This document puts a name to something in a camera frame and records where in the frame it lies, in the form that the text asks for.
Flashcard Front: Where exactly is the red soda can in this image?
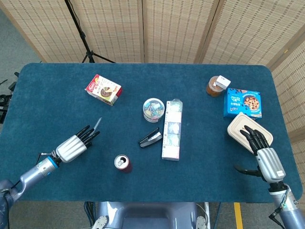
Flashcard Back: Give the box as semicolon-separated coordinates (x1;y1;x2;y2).
114;154;133;174

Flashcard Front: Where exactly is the blue cookie box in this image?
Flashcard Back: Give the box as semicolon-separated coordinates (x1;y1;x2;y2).
223;88;263;119

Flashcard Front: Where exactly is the blue table cloth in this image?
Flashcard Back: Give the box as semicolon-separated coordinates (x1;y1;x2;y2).
0;62;303;203

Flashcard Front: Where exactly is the wrapped tissue pack bundle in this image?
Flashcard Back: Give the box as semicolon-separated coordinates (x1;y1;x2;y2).
161;99;183;161

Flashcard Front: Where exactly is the red white cake box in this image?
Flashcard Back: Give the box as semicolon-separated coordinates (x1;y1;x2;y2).
84;74;123;106

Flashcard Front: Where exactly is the black equipment pile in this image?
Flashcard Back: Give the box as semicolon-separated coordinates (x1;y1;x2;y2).
0;71;20;124

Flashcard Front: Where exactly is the black cable bundle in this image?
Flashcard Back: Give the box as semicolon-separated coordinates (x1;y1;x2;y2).
83;201;96;229

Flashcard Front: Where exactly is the black tripod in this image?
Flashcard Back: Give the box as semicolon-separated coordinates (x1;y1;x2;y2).
64;0;116;63

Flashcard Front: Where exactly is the bamboo folding screen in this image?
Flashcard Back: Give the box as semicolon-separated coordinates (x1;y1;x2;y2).
0;0;305;208

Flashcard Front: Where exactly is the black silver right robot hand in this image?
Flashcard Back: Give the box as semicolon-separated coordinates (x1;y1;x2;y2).
234;125;286;183

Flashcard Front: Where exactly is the beige lidded lunch box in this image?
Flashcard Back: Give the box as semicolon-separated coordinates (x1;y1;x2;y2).
227;112;274;153

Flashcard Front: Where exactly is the clear jar of rubber bands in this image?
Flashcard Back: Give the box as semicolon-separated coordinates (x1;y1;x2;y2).
205;76;226;98

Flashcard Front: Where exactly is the small white cardboard box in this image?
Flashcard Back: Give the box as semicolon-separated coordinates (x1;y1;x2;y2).
213;75;232;90

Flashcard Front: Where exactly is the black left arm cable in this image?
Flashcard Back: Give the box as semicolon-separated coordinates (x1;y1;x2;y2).
38;151;58;165

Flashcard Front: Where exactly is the blue-grey robot torso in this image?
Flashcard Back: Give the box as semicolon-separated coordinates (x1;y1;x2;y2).
91;201;210;229

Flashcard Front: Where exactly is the black stapler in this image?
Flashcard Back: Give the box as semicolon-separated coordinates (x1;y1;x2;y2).
138;127;163;149

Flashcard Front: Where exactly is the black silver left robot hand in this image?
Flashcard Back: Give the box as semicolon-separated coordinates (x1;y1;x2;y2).
55;125;101;163

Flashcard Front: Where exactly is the clear plastic straw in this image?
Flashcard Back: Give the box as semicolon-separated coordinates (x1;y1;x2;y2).
92;117;102;131

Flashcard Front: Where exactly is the clear jar of binder clips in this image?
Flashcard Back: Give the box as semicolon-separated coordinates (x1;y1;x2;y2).
142;98;165;123

